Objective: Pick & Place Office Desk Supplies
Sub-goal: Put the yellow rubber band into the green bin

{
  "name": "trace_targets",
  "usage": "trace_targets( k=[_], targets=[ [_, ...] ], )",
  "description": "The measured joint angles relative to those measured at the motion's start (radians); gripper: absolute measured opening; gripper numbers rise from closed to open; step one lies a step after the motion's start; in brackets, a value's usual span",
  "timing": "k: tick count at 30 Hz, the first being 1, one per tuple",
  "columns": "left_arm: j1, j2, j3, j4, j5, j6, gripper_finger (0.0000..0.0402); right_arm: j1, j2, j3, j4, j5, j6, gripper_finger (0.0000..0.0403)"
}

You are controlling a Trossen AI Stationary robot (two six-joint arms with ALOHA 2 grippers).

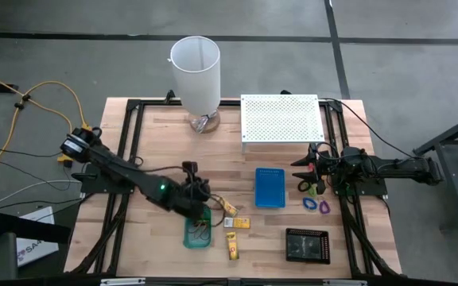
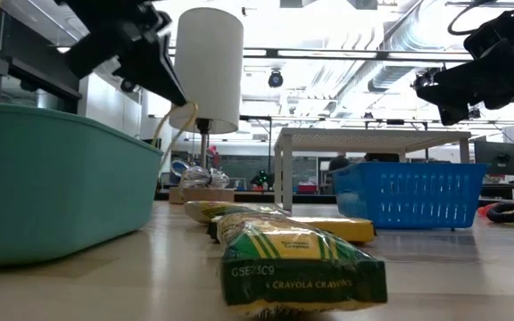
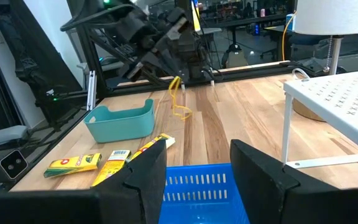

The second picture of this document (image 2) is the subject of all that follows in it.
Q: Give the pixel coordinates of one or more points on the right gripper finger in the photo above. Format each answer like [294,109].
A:
[455,115]
[462,87]

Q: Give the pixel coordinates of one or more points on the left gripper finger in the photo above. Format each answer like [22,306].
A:
[159,76]

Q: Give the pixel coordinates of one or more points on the yellow rubber band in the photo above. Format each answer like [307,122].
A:
[193,117]

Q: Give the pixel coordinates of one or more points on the blue plastic basket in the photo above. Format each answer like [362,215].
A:
[408,196]

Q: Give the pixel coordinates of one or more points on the yellow crayon box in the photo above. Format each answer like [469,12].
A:
[346,229]

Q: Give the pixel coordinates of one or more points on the black ceiling spotlight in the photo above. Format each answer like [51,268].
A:
[127,85]
[276,79]

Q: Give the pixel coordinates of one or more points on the white lamp with wooden base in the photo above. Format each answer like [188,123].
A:
[208,58]

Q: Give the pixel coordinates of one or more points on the dark computer monitor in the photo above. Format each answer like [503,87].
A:
[498,158]

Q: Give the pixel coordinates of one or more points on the round blue rimmed object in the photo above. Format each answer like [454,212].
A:
[177,168]

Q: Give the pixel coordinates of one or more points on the white perforated metal shelf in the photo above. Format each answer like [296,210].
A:
[355,139]

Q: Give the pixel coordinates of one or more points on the person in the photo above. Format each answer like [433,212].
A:
[338,162]

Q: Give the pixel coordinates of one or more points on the small lit green tree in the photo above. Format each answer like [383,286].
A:
[260,179]

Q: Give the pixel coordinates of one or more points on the teal plastic tray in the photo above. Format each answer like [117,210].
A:
[60,187]

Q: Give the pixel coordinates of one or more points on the red box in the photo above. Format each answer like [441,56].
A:
[306,188]

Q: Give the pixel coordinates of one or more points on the silver ceiling duct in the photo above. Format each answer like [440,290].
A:
[395,58]

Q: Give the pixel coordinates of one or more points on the dark metal frame structure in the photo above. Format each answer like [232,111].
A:
[38,80]

